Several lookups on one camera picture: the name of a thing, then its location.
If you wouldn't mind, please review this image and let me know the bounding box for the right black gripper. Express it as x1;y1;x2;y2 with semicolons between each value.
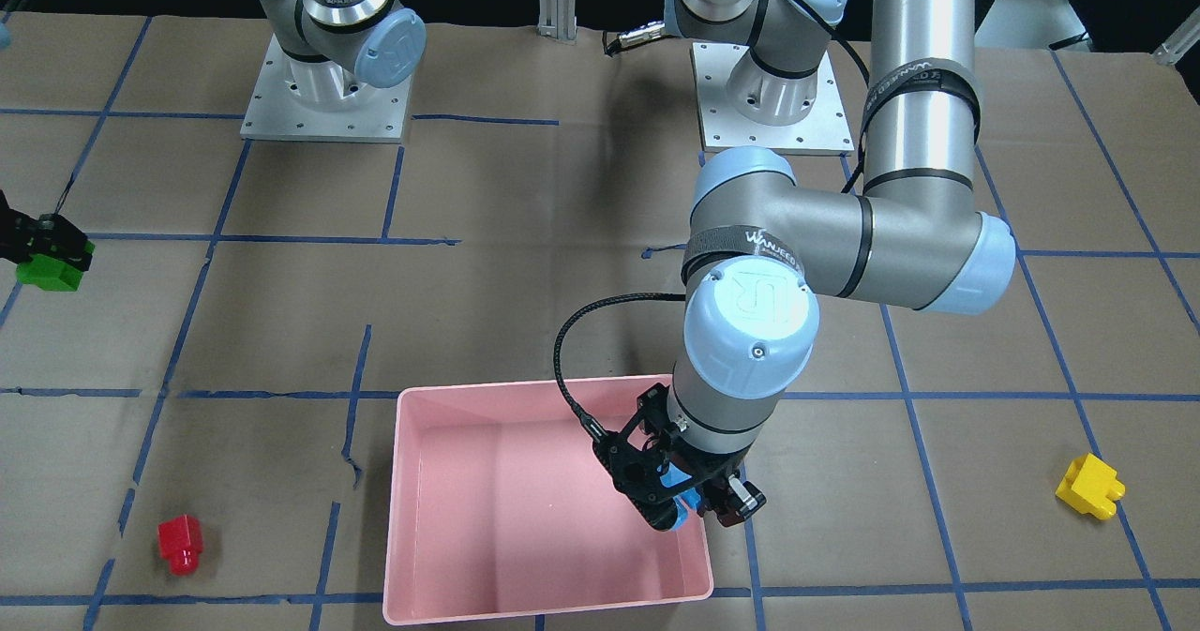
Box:
0;191;95;264

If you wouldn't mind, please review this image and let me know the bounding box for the green block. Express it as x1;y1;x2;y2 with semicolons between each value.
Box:
14;241;95;293

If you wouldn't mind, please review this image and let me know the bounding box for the blue block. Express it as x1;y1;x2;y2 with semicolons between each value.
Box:
660;463;702;531

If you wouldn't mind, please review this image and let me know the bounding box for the black camera cable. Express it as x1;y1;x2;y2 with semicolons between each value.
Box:
553;292;690;440

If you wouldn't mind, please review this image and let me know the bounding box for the yellow block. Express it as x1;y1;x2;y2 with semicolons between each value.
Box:
1055;453;1127;521

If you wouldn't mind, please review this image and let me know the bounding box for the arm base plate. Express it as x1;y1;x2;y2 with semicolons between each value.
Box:
691;42;853;156
240;37;414;144

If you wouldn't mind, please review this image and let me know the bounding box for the pink plastic box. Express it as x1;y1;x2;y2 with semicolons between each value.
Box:
382;381;714;626

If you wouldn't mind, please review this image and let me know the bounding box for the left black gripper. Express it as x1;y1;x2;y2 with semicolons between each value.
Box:
595;383;767;531

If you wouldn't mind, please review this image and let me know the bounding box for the red block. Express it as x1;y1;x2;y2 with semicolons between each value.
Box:
156;513;204;577

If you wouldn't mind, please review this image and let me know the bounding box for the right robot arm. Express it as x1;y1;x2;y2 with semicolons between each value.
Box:
2;0;428;292

